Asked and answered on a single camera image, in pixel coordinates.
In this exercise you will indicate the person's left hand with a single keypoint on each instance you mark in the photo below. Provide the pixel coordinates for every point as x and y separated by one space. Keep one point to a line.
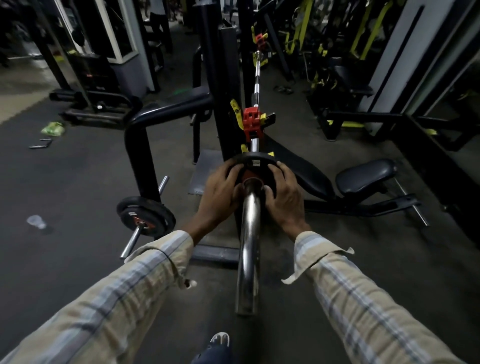
217 198

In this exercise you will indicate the person's right hand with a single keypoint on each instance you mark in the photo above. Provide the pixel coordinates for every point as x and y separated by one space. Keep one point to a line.
287 206

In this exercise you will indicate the person's right middle finger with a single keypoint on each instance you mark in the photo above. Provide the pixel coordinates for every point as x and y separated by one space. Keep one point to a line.
287 172

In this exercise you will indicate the person's right thumb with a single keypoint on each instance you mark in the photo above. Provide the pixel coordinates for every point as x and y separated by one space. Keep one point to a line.
269 197

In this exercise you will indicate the person's left thumb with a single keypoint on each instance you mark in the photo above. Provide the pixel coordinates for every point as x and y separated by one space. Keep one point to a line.
238 197

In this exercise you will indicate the small black weight plate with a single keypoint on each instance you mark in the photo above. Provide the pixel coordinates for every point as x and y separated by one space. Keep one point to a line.
255 161

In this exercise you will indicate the person's right forearm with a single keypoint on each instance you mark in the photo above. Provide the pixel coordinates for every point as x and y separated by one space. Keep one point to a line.
360 303

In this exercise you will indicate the person's left forearm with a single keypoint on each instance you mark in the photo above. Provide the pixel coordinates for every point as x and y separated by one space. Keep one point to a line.
112 300

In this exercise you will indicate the black bench back pad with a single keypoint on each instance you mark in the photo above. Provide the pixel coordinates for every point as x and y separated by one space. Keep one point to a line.
311 176

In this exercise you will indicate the chrome barbell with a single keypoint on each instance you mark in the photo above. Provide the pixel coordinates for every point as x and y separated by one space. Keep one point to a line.
249 243

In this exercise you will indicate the red barbell collar clamp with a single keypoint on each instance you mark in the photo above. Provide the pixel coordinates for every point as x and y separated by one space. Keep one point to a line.
261 40
252 123

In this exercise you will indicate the yellow bar catch hook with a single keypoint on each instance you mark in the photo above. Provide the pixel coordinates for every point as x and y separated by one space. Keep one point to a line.
236 112

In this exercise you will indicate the black bench seat pad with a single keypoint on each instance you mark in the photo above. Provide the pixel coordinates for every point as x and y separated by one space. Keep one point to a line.
365 176

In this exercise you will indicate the pair of sandals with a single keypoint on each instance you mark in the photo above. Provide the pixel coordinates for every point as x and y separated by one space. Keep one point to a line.
283 89

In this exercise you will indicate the black weight plate red hub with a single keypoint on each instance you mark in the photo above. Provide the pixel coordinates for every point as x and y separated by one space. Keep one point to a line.
150 215

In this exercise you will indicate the black bench press rack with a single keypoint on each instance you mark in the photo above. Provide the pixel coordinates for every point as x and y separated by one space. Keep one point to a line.
142 161

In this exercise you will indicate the chrome plate storage peg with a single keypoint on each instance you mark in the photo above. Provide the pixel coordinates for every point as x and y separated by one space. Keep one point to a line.
131 242

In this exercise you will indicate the yellow and black gym machine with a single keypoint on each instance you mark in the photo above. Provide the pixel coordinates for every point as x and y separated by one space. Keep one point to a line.
337 56

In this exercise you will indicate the green plastic bag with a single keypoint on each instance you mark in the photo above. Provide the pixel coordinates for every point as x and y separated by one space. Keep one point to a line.
53 129

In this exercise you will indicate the clear plastic cup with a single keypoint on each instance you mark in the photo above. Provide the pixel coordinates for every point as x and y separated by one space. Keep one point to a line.
36 221

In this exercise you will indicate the white framed mirror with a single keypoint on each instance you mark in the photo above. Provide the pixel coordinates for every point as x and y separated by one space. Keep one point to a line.
112 26

